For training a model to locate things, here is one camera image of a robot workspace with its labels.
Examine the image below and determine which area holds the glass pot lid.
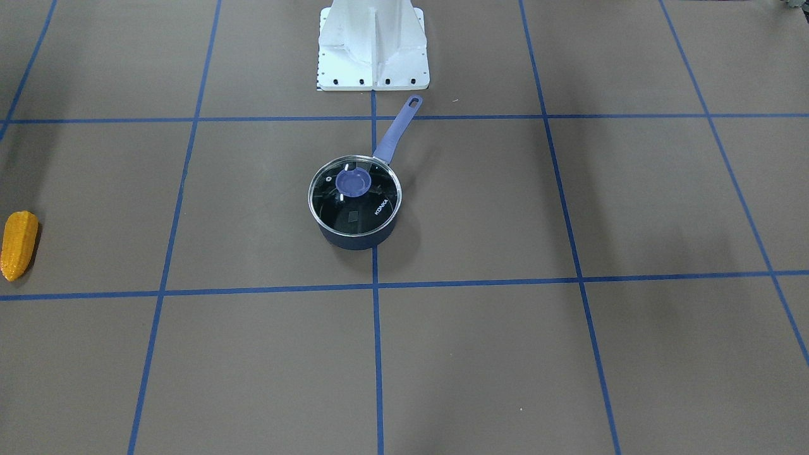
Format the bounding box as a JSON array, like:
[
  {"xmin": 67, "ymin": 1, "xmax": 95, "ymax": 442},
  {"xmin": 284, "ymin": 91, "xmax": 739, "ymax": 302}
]
[{"xmin": 307, "ymin": 155, "xmax": 403, "ymax": 239}]

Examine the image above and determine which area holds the yellow corn cob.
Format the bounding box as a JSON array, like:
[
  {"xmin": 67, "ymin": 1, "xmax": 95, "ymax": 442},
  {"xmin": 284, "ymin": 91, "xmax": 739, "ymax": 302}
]
[{"xmin": 1, "ymin": 210, "xmax": 39, "ymax": 282}]

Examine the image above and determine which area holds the dark blue saucepan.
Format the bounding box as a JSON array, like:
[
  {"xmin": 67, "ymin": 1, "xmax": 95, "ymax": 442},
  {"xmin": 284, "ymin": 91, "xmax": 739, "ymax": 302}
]
[{"xmin": 307, "ymin": 95, "xmax": 423, "ymax": 250}]

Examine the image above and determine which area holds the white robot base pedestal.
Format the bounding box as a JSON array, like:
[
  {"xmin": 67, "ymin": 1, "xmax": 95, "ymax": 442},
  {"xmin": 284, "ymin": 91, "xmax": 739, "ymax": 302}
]
[{"xmin": 316, "ymin": 1, "xmax": 430, "ymax": 92}]

